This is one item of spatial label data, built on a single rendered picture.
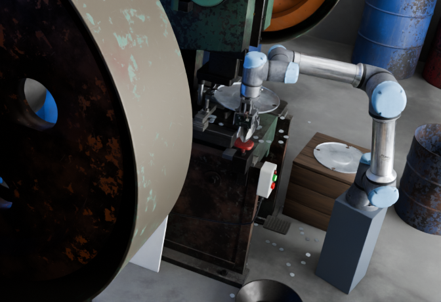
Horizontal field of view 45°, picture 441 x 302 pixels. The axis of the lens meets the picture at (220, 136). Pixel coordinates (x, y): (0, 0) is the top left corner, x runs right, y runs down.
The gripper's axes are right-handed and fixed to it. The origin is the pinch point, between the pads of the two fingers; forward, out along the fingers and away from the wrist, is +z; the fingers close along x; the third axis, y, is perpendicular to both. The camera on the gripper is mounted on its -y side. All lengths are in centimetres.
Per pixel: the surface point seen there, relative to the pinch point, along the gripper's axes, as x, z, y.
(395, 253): 73, 78, -60
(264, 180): 9.5, 19.6, -5.1
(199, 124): -22.3, 4.7, -8.4
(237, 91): -16.2, -0.5, -36.3
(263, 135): 0.7, 13.2, -28.6
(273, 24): -12, -24, -66
